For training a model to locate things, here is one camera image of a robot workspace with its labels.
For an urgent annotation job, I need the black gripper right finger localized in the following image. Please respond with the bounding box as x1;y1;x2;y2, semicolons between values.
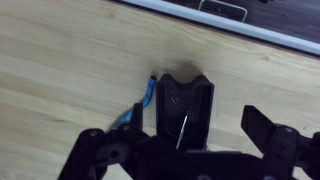
240;105;320;180

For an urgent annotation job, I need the dark object with white frame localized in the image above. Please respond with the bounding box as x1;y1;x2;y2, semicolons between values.
198;0;249;24

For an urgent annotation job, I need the white table edge rail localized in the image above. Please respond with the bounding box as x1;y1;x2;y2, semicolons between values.
121;0;320;56

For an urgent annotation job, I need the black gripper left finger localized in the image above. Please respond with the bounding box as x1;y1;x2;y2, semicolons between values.
58;103;151;180

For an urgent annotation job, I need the blue braided rope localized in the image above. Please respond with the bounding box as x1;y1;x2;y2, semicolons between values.
108;75;158;133

